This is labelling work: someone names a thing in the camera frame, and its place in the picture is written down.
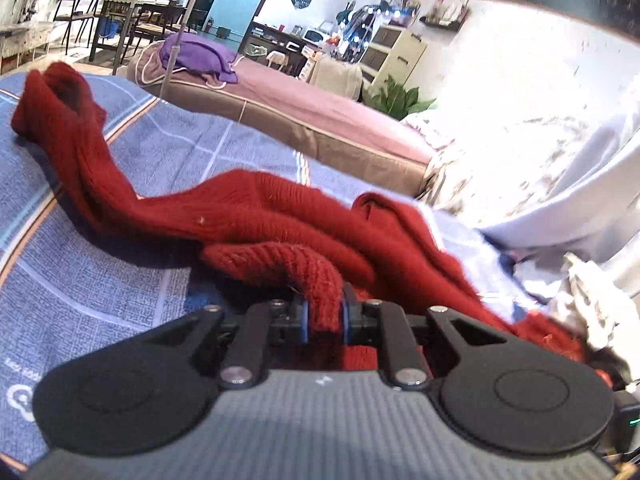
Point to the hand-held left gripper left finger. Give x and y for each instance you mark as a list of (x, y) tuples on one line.
[(301, 321)]

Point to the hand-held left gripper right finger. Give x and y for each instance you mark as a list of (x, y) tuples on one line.
[(345, 319)]

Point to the red knitted sweater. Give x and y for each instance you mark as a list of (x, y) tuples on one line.
[(240, 210)]

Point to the crumpled white cloth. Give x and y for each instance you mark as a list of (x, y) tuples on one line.
[(590, 300)]

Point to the pink mattress bed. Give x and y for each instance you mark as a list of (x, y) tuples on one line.
[(320, 110)]

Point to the pale lilac sheet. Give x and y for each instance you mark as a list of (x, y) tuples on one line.
[(575, 200)]

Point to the green potted plant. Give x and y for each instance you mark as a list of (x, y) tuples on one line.
[(395, 97)]

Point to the blue patterned bed sheet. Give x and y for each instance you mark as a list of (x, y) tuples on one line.
[(75, 270)]

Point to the beige cushion seat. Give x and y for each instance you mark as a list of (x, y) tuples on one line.
[(335, 77)]

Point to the cream drawer cabinet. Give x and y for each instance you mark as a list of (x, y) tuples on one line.
[(395, 50)]

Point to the white floral quilt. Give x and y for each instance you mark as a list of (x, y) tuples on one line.
[(525, 110)]

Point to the dark low desk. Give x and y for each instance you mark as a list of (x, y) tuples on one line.
[(277, 42)]

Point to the white microwave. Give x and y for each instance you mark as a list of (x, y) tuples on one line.
[(312, 35)]

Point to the purple cloth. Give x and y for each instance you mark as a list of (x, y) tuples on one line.
[(195, 52)]

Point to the black rack with lights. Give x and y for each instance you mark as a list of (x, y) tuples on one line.
[(360, 25)]

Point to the thin metal pole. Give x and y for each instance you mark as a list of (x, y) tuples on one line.
[(177, 35)]

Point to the wooden dining table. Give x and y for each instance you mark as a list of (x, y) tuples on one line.
[(135, 10)]

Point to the dark metal chair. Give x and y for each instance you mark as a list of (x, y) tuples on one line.
[(75, 7)]

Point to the white low cabinet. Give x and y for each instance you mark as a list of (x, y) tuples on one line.
[(25, 35)]

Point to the wall shelf with bottles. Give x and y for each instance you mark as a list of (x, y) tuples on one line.
[(445, 15)]

